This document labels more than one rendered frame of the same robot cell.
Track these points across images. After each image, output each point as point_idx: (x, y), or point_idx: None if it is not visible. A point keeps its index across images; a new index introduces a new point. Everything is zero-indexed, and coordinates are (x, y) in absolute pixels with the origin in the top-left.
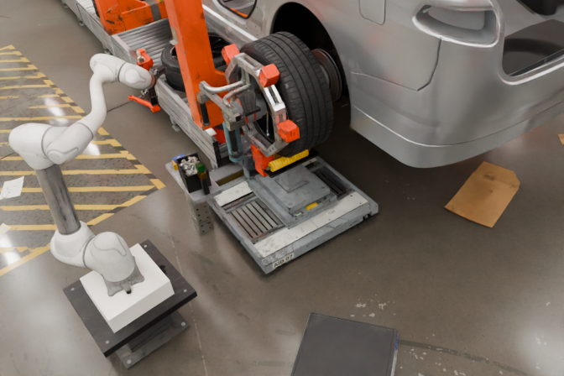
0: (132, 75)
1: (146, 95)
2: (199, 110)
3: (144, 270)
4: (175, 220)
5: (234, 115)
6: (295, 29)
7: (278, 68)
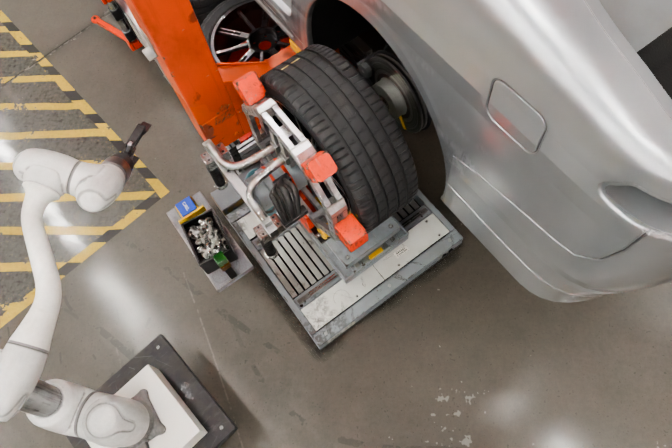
0: (91, 201)
1: None
2: (205, 134)
3: (163, 413)
4: (191, 254)
5: (268, 229)
6: None
7: (334, 152)
